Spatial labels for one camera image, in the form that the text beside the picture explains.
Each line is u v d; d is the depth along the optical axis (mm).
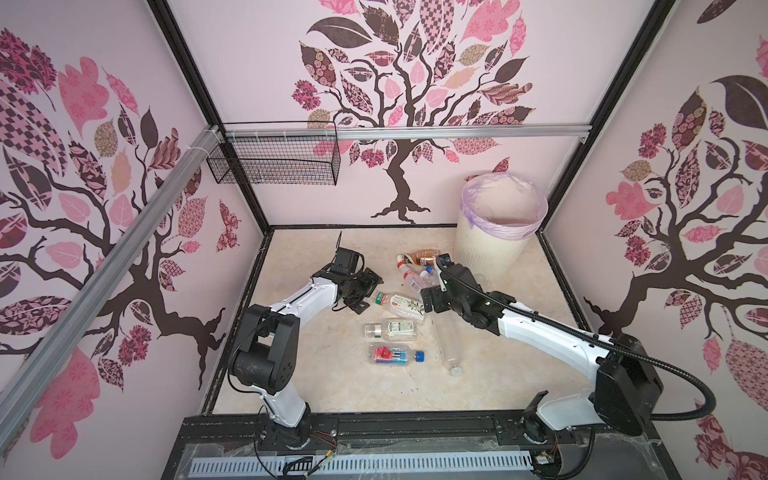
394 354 817
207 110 833
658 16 695
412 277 999
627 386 413
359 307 834
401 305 917
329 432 729
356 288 813
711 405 383
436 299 740
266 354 463
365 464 697
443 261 711
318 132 917
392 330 855
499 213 1061
